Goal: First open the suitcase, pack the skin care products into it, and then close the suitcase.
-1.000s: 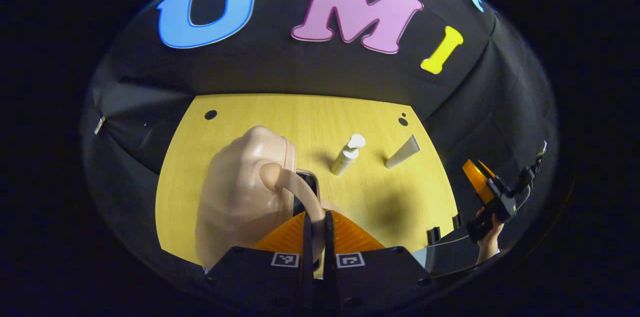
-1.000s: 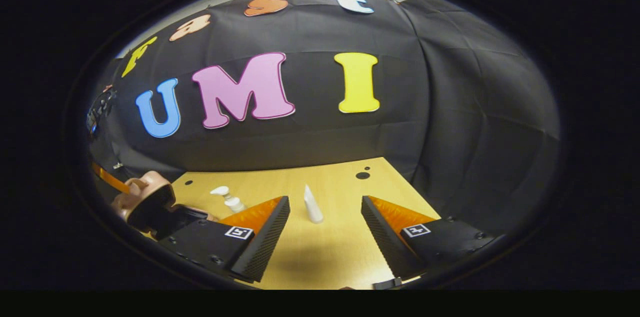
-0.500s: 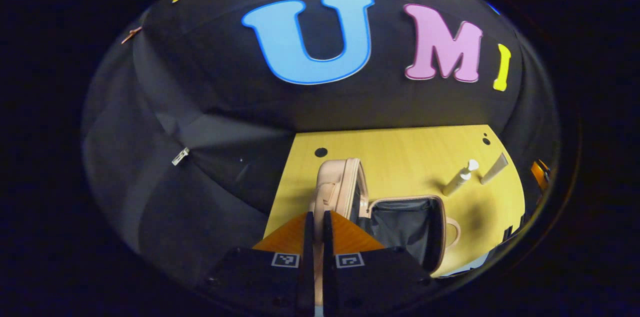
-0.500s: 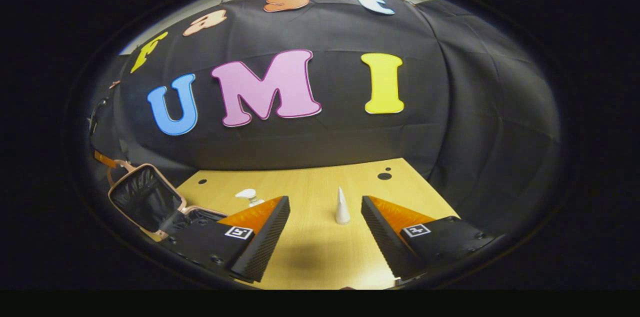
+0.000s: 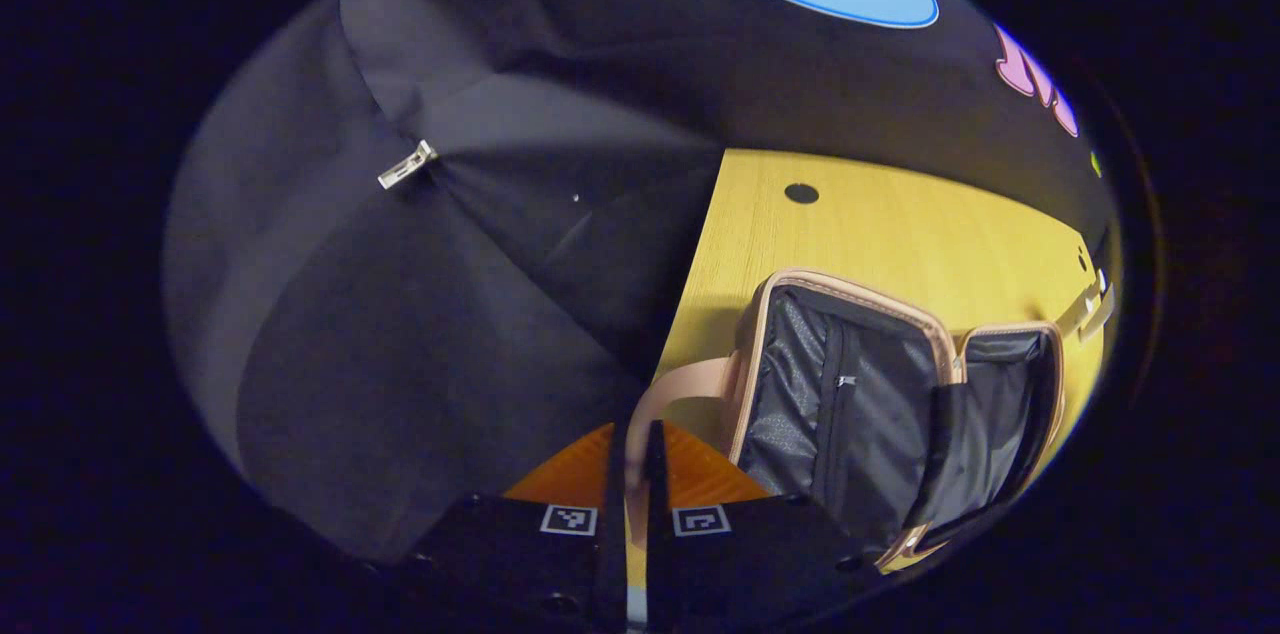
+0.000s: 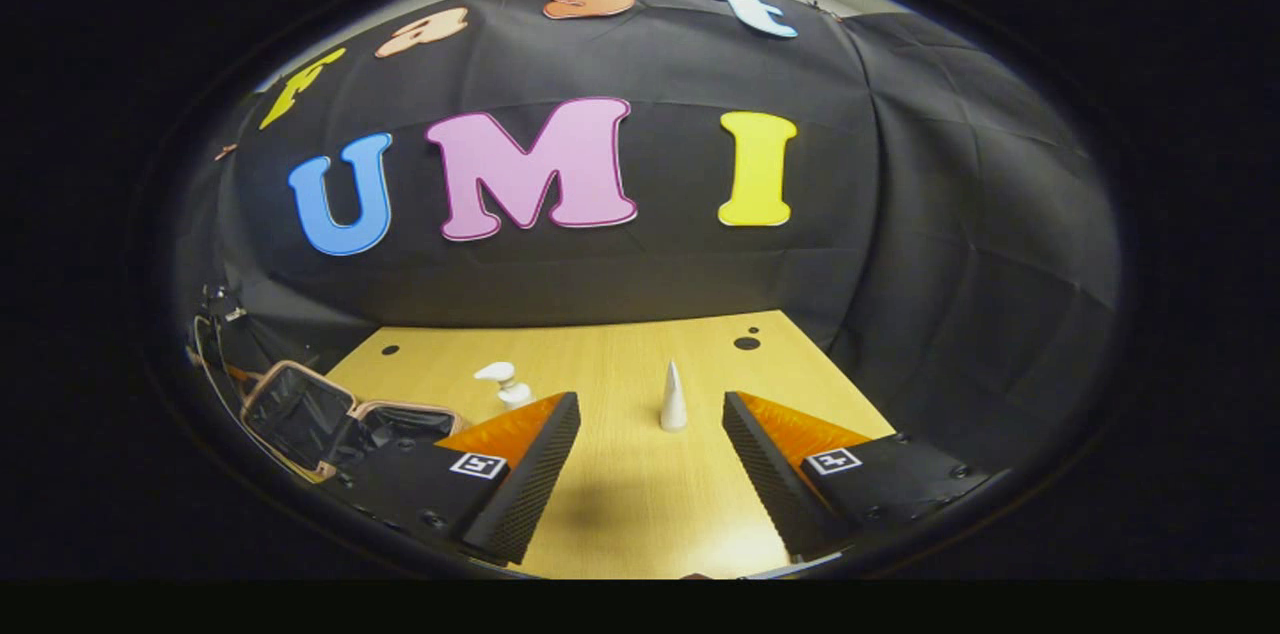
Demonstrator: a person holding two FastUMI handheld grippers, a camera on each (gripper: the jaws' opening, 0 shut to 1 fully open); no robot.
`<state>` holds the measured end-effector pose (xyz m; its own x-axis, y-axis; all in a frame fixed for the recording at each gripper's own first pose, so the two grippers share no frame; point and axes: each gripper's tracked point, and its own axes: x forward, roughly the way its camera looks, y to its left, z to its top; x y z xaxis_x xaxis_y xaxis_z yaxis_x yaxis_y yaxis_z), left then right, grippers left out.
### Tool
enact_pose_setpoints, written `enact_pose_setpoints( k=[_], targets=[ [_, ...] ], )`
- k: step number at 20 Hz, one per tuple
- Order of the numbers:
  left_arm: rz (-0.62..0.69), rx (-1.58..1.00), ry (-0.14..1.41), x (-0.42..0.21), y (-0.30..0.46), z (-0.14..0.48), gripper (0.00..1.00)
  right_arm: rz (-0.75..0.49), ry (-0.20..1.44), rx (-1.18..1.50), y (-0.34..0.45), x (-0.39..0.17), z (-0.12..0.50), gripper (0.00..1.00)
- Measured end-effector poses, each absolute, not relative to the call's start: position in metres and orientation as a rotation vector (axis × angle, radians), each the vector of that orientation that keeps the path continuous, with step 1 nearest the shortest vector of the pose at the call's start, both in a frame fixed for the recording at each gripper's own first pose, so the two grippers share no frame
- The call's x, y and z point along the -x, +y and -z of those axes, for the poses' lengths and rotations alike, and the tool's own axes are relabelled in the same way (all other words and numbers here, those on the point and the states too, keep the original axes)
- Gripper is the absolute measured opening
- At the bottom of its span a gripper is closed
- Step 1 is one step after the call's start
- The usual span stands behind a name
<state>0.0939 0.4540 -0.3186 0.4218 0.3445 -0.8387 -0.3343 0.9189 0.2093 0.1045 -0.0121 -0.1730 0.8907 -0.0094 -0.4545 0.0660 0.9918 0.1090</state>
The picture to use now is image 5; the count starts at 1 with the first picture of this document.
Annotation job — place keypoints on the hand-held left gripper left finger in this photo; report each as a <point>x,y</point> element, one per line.
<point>612,564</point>

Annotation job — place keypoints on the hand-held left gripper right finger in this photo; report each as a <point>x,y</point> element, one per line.
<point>658,554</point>

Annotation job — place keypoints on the pink suitcase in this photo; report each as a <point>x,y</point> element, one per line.
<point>870,394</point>

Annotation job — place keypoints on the silver metal clip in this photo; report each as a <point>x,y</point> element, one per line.
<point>407,164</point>

